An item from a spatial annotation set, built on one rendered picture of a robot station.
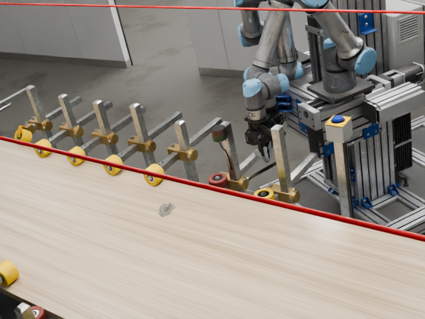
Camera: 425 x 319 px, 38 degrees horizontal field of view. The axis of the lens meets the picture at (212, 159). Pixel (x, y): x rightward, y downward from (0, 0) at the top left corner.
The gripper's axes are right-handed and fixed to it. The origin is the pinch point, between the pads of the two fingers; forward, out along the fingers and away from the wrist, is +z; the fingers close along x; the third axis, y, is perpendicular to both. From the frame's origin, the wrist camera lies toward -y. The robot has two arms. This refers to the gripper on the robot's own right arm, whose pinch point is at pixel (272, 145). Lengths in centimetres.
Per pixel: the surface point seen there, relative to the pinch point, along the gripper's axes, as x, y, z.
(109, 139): 68, -38, -13
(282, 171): -29.5, -37.1, -13.9
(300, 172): -26.5, -20.2, -2.6
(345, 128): -58, -37, -37
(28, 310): -9, -144, -27
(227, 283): -41, -94, -7
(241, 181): -7.6, -36.7, -4.0
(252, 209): -26, -55, -7
